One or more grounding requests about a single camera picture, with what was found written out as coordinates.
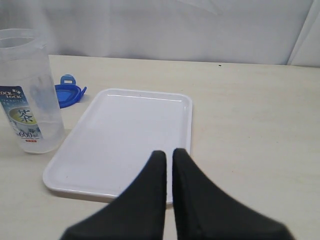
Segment blue bottle lid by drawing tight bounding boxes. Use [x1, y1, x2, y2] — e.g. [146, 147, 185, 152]
[55, 74, 87, 109]

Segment white plastic tray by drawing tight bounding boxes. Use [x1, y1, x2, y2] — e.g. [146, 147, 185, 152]
[42, 88, 193, 204]

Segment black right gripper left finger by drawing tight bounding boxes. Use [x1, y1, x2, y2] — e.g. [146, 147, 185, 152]
[61, 150, 167, 240]

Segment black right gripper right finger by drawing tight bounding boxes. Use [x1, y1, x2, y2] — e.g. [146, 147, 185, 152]
[172, 148, 294, 240]

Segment clear plastic tea bottle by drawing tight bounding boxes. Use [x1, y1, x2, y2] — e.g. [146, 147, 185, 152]
[0, 28, 65, 154]

